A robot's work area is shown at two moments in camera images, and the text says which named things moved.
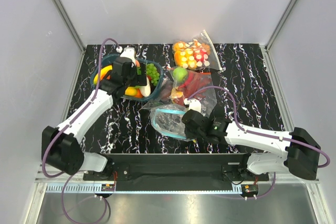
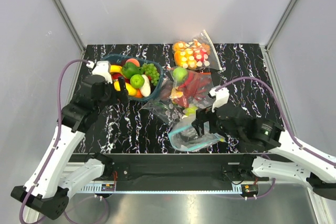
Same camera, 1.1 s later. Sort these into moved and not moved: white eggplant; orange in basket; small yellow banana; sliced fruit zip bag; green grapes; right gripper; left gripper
Moved: left gripper; right gripper
Not moved: green grapes; white eggplant; orange in basket; small yellow banana; sliced fruit zip bag
